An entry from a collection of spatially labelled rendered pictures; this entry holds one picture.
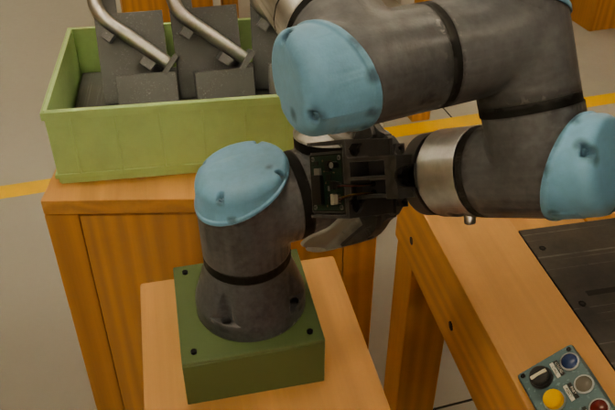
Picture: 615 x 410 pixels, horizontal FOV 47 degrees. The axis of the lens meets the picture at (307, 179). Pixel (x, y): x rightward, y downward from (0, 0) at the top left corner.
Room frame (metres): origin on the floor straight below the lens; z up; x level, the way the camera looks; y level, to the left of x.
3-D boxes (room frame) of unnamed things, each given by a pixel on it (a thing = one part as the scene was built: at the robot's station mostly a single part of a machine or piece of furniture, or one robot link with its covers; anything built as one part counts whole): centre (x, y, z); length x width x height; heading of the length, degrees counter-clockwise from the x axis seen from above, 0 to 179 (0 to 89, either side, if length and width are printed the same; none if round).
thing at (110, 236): (1.40, 0.20, 0.39); 0.68 x 0.52 x 0.79; 91
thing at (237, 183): (0.71, 0.07, 1.10); 0.13 x 0.12 x 0.14; 113
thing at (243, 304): (0.71, 0.08, 0.98); 0.15 x 0.15 x 0.10
